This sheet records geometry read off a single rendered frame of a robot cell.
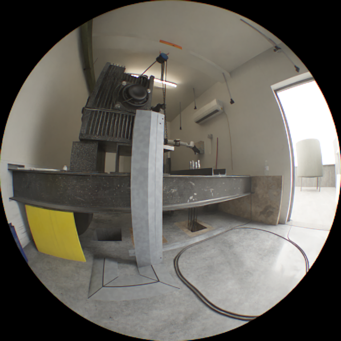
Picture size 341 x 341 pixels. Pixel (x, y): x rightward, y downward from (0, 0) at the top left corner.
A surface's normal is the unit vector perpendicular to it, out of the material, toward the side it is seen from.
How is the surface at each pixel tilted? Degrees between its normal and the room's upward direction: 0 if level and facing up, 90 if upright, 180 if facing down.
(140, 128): 90
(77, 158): 90
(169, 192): 90
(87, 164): 90
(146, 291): 10
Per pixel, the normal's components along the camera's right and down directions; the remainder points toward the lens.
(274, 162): -0.91, -0.04
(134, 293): 0.09, -0.99
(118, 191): 0.40, -0.04
